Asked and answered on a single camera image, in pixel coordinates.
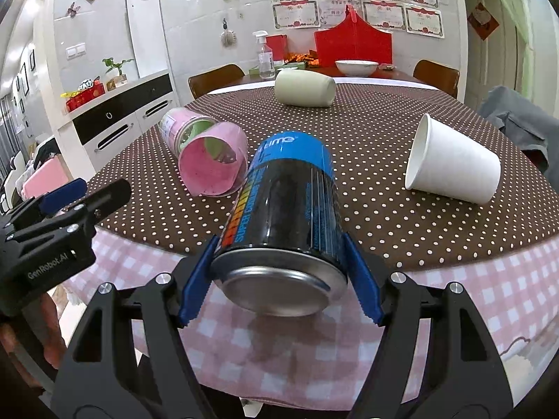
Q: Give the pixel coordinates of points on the white bowl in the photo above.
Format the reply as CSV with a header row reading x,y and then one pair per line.
x,y
356,69

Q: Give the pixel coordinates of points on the pile of orange snacks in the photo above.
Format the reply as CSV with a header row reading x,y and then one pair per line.
x,y
301,58

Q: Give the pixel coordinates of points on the person's left hand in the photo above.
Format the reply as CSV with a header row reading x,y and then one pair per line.
x,y
41,327

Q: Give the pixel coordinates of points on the small potted plant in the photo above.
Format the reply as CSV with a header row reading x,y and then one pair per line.
x,y
115,70

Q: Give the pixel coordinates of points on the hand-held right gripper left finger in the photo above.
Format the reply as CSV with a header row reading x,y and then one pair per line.
x,y
196,281

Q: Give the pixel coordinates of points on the pink green-labelled cup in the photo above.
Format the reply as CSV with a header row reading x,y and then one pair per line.
x,y
174,123

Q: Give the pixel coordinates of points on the brown polka dot tablecloth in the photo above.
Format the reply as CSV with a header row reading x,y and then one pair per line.
x,y
371,139

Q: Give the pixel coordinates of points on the white and black cabinet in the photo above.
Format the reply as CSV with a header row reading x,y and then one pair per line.
x,y
122,109

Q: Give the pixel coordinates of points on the butterfly wall decoration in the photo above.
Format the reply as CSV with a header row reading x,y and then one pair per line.
x,y
73,9

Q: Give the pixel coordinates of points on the grey garment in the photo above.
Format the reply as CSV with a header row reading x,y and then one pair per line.
x,y
511,113

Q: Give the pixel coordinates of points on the cream cup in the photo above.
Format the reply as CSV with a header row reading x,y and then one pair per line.
x,y
305,87

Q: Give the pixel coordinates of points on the pink seat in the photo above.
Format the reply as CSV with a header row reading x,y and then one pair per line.
x,y
43,179

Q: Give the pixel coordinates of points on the red paper bag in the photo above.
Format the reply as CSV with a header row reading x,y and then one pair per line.
x,y
353,46

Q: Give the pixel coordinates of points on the clear spray bottle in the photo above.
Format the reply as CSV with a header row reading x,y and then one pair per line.
x,y
265,63

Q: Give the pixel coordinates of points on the white paper cup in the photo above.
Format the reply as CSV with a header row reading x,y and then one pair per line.
x,y
458,161

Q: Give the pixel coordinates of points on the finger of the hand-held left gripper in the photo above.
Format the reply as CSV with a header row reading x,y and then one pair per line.
x,y
65,192
109,194

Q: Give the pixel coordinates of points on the red diamond door decoration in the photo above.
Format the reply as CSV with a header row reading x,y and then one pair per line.
x,y
482,19

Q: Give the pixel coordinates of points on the brown chair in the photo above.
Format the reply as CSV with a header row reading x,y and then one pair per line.
x,y
436,76
214,79

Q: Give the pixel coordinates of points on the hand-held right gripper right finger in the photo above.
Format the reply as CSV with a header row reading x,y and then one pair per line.
x,y
366,281

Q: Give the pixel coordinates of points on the red snack basket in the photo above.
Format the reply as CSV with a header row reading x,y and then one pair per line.
x,y
87,98

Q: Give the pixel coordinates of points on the white wall switch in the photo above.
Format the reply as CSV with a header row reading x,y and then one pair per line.
x,y
75,50

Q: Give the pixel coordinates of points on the black and blue can cup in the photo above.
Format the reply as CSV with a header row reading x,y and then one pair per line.
x,y
284,192

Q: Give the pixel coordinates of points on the pink checked tablecloth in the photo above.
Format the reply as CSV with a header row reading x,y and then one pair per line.
x,y
270,349

